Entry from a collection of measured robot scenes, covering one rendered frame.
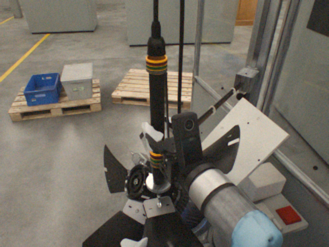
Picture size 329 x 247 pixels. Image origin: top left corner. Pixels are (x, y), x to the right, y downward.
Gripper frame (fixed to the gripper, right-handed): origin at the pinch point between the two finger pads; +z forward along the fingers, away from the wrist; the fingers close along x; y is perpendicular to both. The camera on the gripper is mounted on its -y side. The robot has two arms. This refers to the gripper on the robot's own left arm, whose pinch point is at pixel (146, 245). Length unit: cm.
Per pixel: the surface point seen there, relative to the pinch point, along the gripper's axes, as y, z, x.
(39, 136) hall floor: 247, 81, 92
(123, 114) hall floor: 197, 177, 97
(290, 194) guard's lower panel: -28, 73, 35
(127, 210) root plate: 16.2, 8.7, 5.2
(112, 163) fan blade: 35.2, 21.7, 1.8
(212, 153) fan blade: -8.7, 22.0, -19.8
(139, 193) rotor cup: 9.5, 9.7, -5.8
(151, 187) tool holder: 2.9, 8.4, -13.2
